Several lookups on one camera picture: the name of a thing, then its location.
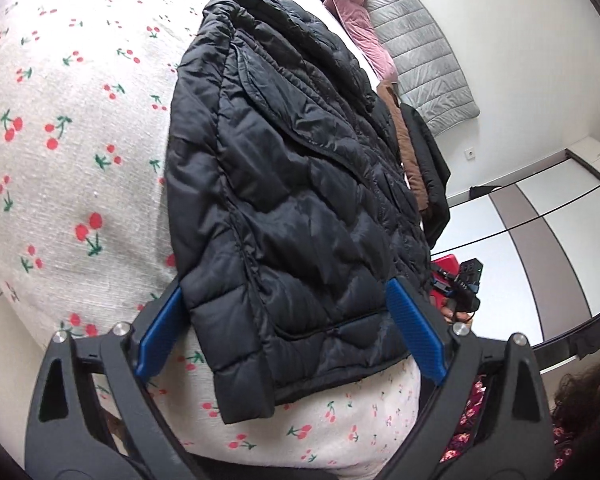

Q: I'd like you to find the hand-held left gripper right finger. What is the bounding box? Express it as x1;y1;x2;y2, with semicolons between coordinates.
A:
380;277;556;480

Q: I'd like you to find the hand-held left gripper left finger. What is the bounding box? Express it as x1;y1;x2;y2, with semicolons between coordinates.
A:
24;279;206;480

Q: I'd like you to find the black quilted down jacket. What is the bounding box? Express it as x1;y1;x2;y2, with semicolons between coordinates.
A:
162;0;433;426

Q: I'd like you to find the person's right hand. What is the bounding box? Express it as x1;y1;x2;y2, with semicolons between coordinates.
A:
441;300;473;324

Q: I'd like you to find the red box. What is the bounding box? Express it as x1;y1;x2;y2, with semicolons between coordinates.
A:
427;254;463;306

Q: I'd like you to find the white and taupe wardrobe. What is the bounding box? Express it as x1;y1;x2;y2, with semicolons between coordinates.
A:
430;147;600;361

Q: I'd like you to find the black coat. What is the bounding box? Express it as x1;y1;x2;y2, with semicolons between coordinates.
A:
400;102;452;251

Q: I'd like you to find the brown garment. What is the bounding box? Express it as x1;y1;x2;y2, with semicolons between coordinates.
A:
377;80;431;211

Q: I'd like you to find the person's curly hair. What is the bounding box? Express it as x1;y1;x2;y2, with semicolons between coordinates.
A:
550;355;600;461

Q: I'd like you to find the cherry print blanket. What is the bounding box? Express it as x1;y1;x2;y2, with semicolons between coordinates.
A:
0;0;431;476

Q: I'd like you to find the person's floral clothing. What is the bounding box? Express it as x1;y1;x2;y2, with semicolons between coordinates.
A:
440;380;576;471

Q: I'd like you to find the grey padded headboard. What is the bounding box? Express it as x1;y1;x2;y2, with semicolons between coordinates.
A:
357;0;482;133

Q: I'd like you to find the pink velvet cushion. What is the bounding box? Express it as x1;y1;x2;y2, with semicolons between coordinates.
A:
322;0;398;83

